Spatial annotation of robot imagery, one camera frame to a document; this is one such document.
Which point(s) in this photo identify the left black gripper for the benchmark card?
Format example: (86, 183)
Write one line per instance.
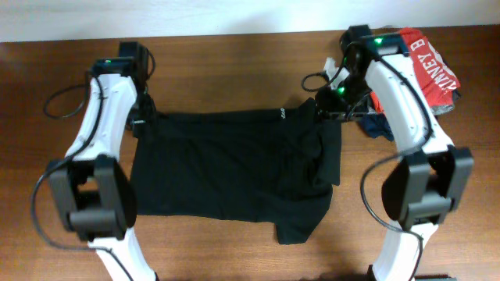
(148, 115)

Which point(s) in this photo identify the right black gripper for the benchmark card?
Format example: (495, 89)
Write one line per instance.
(326, 104)

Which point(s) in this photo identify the black polo shirt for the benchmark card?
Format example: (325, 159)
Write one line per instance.
(272, 165)

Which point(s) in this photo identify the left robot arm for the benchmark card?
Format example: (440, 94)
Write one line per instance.
(92, 194)

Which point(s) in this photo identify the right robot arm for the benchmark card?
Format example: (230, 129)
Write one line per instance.
(431, 175)

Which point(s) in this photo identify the navy folded shirt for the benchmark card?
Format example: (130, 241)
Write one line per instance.
(375, 126)

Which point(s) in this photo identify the grey folded shirt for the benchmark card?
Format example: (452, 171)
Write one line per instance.
(443, 103)

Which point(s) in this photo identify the red folded t-shirt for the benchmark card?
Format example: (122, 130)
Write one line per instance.
(433, 74)

